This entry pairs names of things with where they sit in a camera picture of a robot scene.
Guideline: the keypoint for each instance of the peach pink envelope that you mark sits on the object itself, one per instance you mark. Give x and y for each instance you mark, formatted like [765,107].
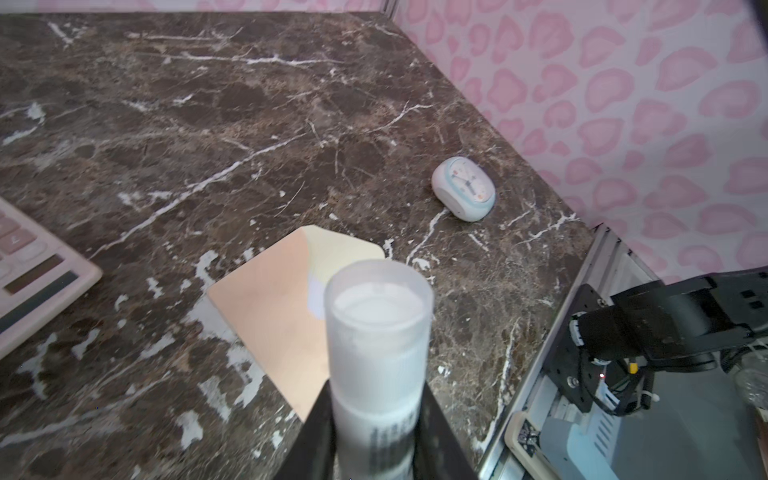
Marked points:
[265,303]

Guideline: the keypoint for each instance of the white letter paper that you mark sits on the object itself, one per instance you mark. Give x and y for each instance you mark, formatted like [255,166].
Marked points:
[315,297]

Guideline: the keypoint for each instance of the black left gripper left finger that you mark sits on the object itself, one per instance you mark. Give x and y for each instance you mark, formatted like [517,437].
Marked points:
[313,453]

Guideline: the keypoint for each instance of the white round clock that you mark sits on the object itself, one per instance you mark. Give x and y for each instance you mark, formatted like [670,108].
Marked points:
[464,188]

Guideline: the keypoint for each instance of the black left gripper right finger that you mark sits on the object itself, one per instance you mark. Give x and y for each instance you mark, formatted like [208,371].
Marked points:
[437,453]

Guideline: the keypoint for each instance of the white glue stick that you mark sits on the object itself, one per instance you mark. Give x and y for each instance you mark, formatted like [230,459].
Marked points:
[378,320]

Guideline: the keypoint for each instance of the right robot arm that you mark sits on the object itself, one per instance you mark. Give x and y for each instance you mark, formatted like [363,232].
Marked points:
[606,355]

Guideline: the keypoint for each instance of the pink desk calculator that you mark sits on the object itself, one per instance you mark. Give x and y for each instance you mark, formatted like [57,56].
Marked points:
[40,277]

